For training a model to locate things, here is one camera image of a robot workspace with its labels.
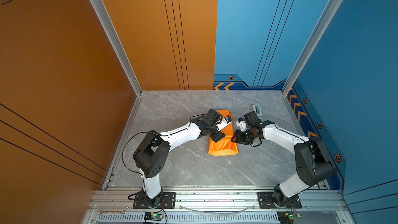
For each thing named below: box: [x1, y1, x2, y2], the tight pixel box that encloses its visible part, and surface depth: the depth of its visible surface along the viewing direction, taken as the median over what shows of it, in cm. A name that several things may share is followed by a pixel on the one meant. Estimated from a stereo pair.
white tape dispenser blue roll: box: [250, 104, 263, 120], surface depth 106 cm
